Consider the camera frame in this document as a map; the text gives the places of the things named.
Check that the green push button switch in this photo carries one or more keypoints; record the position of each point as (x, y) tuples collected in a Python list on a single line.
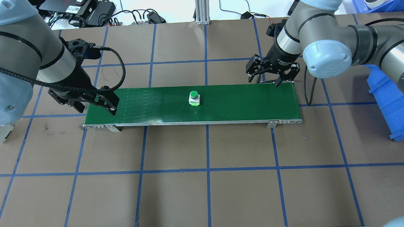
[(194, 98)]

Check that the small black power adapter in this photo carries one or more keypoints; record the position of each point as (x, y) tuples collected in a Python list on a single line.
[(247, 14)]

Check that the green conveyor belt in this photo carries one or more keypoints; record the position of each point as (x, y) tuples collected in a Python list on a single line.
[(221, 107)]

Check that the large black power brick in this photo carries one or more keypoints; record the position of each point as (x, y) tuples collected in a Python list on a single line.
[(101, 12)]

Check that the black plug adapter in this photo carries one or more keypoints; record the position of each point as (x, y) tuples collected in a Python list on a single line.
[(156, 17)]

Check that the blue plastic bin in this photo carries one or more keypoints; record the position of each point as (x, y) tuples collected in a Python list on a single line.
[(394, 6), (389, 97)]

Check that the white round object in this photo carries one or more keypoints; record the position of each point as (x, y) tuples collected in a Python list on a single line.
[(374, 3)]

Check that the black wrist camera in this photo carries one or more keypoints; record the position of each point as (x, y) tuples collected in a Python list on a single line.
[(274, 28), (79, 49)]

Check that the aluminium profile post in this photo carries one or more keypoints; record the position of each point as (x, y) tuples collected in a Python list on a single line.
[(202, 12)]

